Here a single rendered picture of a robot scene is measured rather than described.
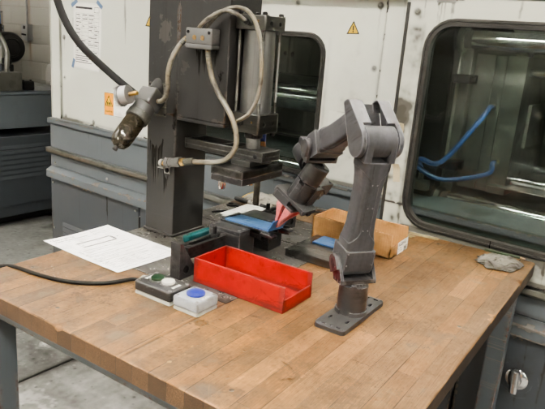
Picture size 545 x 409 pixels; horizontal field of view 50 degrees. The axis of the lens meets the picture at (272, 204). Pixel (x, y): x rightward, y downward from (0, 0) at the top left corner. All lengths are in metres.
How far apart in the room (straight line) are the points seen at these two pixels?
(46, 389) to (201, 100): 1.57
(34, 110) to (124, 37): 1.89
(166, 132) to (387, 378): 0.90
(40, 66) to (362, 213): 6.50
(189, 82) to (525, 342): 1.25
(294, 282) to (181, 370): 0.42
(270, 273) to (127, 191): 1.60
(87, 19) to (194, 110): 1.59
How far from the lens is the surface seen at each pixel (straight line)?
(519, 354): 2.00
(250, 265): 1.43
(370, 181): 1.17
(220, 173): 1.48
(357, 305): 1.26
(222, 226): 1.53
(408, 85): 1.93
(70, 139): 3.23
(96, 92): 3.06
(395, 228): 1.76
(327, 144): 1.32
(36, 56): 7.53
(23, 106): 4.60
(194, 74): 1.56
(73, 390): 2.69
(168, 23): 1.63
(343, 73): 2.10
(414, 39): 1.93
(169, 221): 1.69
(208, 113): 1.54
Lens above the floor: 1.46
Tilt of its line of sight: 16 degrees down
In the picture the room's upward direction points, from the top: 5 degrees clockwise
